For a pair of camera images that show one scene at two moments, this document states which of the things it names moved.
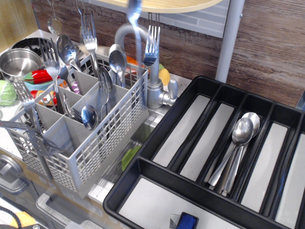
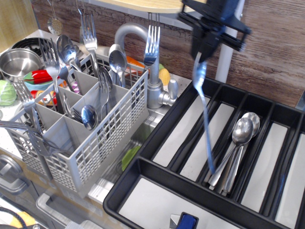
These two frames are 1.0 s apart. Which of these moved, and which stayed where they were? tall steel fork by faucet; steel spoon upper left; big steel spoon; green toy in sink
Moved: big steel spoon
Stayed: tall steel fork by faucet; steel spoon upper left; green toy in sink
